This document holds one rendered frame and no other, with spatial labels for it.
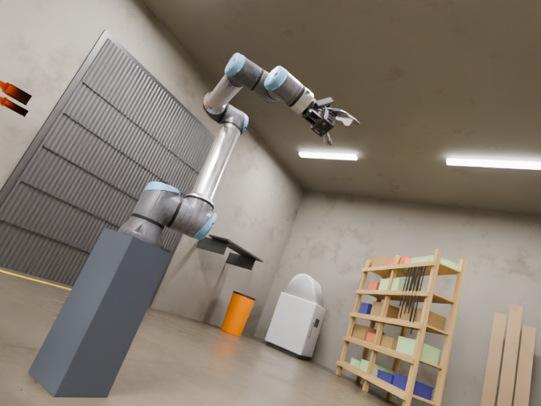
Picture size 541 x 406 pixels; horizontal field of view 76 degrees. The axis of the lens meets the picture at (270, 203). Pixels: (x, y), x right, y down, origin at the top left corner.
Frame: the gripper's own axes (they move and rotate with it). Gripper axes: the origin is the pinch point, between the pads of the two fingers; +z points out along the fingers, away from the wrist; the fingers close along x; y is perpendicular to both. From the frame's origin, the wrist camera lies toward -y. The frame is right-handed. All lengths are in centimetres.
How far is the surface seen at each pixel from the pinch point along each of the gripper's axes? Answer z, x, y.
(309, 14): -1, -94, -309
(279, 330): 308, -481, -131
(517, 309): 526, -158, -204
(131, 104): -114, -316, -242
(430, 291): 327, -178, -143
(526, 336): 537, -158, -165
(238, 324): 223, -485, -107
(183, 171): -2, -383, -247
